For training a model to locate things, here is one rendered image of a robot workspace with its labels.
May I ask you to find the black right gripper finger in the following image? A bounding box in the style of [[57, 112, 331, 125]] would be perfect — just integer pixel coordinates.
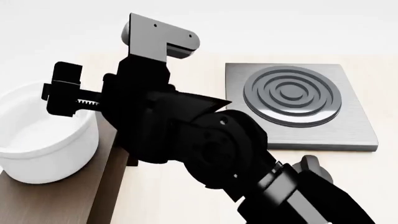
[[41, 61, 83, 118]]

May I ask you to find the white bowl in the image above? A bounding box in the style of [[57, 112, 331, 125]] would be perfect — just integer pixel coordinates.
[[0, 80, 100, 185]]

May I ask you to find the grey square stove plate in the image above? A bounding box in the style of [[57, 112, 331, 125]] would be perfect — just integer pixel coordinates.
[[224, 62, 380, 153]]

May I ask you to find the grey gripper camera bracket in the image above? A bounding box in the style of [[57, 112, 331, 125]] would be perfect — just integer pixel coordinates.
[[121, 12, 200, 64]]

